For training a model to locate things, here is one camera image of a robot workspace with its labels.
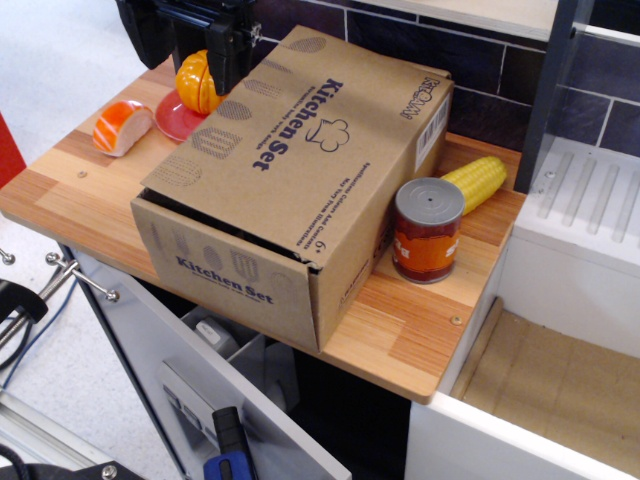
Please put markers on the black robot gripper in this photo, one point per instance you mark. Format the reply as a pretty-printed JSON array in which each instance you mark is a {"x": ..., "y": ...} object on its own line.
[{"x": 230, "y": 35}]

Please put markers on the orange toy pumpkin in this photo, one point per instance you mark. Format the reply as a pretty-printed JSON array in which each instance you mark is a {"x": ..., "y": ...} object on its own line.
[{"x": 195, "y": 84}]

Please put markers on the red toy plate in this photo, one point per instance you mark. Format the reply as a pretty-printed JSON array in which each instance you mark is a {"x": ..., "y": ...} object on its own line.
[{"x": 174, "y": 119}]

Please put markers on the orange toy salmon slice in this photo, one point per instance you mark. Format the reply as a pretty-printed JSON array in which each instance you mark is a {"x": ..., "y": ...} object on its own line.
[{"x": 120, "y": 126}]

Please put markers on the brown cardboard kitchen set box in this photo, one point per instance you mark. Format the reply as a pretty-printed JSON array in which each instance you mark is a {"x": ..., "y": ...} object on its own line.
[{"x": 276, "y": 209}]

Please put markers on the toy soup can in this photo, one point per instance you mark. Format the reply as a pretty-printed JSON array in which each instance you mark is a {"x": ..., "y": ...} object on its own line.
[{"x": 428, "y": 213}]

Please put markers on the black clamp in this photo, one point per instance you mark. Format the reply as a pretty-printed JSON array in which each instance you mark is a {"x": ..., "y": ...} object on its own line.
[{"x": 27, "y": 304}]

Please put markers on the yellow toy corn cob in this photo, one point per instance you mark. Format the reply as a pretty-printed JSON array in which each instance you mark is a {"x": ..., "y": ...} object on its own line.
[{"x": 478, "y": 181}]

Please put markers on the grey box inside cabinet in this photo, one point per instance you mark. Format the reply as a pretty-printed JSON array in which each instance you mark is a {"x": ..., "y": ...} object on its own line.
[{"x": 268, "y": 364}]

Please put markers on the white cabinet door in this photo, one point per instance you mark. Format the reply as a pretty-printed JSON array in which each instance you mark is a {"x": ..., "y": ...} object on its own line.
[{"x": 182, "y": 382}]

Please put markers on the white toy sink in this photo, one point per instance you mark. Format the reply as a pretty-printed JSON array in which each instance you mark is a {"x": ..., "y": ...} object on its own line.
[{"x": 581, "y": 213}]

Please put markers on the silver door handle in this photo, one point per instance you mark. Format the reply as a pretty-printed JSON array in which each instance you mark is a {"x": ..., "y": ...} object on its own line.
[{"x": 71, "y": 269}]

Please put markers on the blue black tool handle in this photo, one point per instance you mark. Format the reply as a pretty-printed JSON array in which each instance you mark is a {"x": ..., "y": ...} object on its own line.
[{"x": 234, "y": 462}]

